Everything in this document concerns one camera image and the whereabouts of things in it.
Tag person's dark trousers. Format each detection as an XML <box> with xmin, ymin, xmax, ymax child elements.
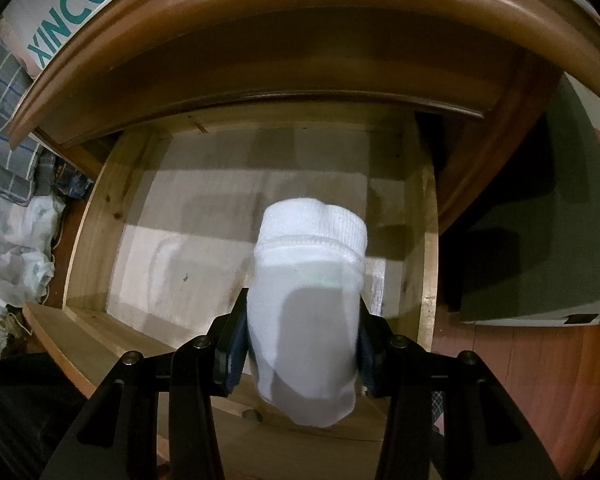
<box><xmin>0</xmin><ymin>352</ymin><xmax>88</xmax><ymax>480</ymax></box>

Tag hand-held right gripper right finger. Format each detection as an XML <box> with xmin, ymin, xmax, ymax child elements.
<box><xmin>355</xmin><ymin>295</ymin><xmax>563</xmax><ymax>480</ymax></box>

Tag brown wooden nightstand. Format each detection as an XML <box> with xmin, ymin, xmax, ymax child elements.
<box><xmin>7</xmin><ymin>0</ymin><xmax>600</xmax><ymax>231</ymax></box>

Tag grey-green board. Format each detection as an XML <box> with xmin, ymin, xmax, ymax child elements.
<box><xmin>440</xmin><ymin>75</ymin><xmax>600</xmax><ymax>328</ymax></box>

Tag grey plaid cloth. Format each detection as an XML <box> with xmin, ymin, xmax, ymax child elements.
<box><xmin>0</xmin><ymin>40</ymin><xmax>48</xmax><ymax>201</ymax></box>

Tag white floral cloth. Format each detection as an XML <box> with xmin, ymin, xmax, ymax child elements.
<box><xmin>0</xmin><ymin>185</ymin><xmax>66</xmax><ymax>361</ymax></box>

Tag white sock bundle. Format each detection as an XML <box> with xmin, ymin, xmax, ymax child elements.
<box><xmin>245</xmin><ymin>199</ymin><xmax>370</xmax><ymax>428</ymax></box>

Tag wooden drawer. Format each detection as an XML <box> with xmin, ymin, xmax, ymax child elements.
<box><xmin>22</xmin><ymin>115</ymin><xmax>441</xmax><ymax>480</ymax></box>

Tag blue patterned cloth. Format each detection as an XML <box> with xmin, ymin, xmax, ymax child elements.
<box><xmin>35</xmin><ymin>152</ymin><xmax>93</xmax><ymax>201</ymax></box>

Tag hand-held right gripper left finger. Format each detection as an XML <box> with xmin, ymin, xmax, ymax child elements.
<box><xmin>40</xmin><ymin>290</ymin><xmax>251</xmax><ymax>480</ymax></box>

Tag white cardboard shoebox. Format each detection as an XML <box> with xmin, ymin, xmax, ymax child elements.
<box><xmin>2</xmin><ymin>0</ymin><xmax>600</xmax><ymax>181</ymax></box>

